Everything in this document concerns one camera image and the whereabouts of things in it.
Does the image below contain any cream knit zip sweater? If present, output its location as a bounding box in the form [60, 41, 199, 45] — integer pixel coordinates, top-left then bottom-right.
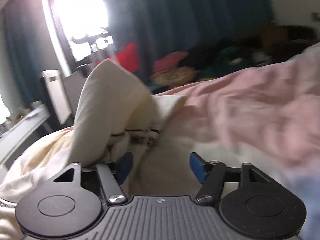
[1, 60, 187, 239]

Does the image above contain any dark clothes pile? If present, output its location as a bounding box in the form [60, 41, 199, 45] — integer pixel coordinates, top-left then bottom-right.
[177, 24, 319, 80]

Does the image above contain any pink clothes pile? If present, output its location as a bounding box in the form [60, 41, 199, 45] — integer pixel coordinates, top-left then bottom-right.
[153, 51, 189, 75]

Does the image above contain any pastel patchwork bed quilt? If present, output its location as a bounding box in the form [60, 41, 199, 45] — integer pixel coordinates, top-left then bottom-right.
[123, 44, 319, 239]

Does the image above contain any white dresser desk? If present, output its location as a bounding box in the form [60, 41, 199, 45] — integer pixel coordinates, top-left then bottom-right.
[1, 104, 53, 181]

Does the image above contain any white stool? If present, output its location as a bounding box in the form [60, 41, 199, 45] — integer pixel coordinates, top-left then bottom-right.
[41, 70, 72, 125]

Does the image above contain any red hanging bag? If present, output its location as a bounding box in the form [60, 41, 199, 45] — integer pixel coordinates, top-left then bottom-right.
[112, 43, 140, 73]

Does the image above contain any white metal rack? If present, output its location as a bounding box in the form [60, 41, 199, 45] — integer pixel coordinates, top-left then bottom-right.
[71, 27, 118, 62]

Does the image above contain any dark teal right curtain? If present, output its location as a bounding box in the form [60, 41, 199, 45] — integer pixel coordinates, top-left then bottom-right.
[103, 0, 273, 82]

